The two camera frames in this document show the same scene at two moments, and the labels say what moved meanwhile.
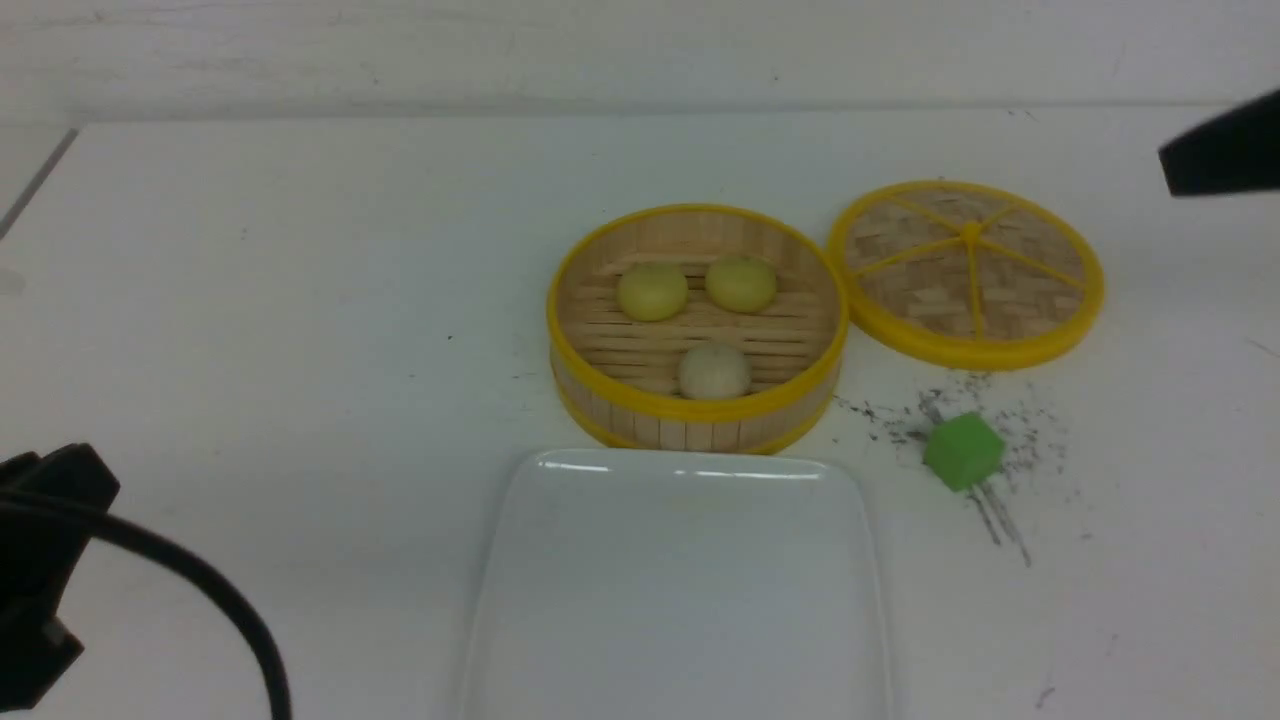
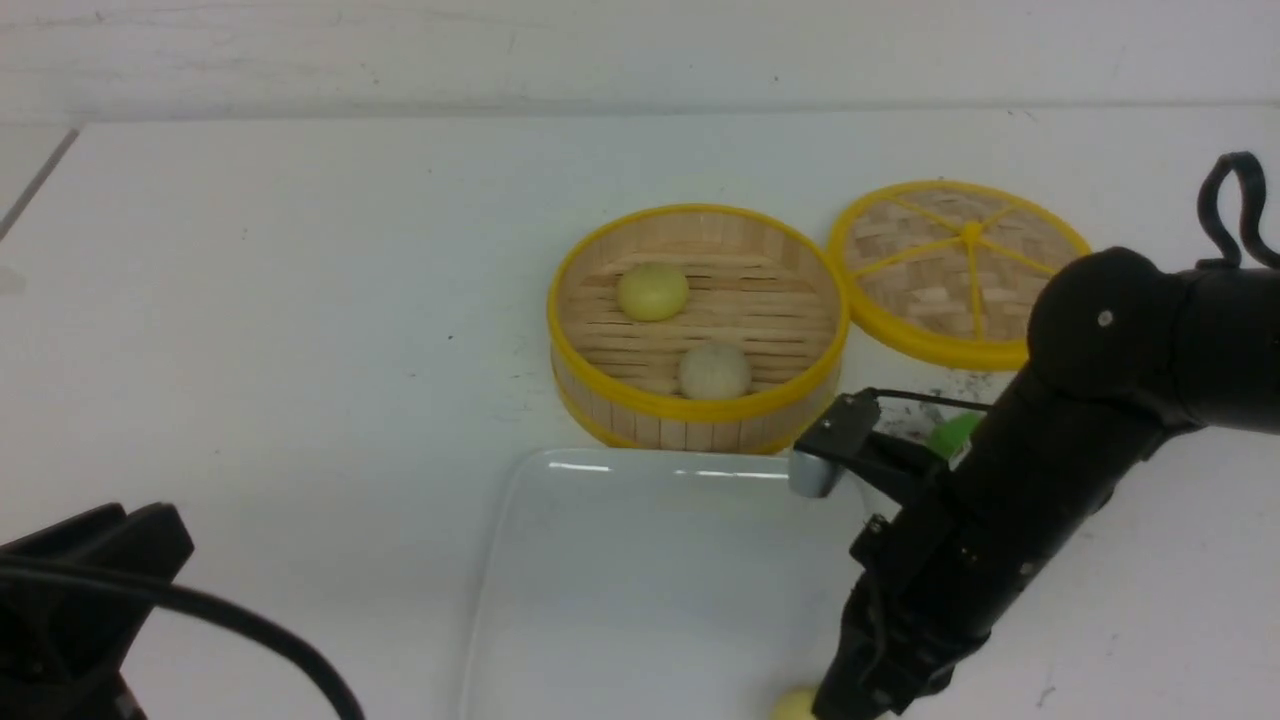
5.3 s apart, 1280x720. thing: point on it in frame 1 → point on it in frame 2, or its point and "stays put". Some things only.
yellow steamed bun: x=741 y=284 → x=794 y=703
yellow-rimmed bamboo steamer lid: x=965 y=276 stays put
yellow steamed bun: x=652 y=292 stays put
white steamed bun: x=715 y=371 stays put
